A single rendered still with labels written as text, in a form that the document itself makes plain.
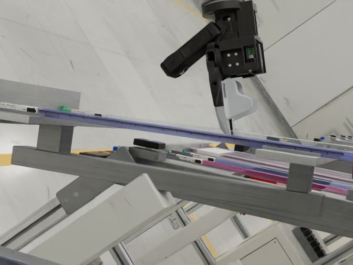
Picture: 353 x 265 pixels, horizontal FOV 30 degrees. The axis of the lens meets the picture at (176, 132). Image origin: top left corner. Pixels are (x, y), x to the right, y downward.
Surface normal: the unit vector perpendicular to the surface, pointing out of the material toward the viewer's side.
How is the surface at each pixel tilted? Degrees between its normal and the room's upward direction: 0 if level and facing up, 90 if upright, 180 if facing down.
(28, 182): 0
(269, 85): 90
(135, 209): 90
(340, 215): 90
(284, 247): 90
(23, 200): 0
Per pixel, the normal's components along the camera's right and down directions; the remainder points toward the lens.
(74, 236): -0.31, -0.01
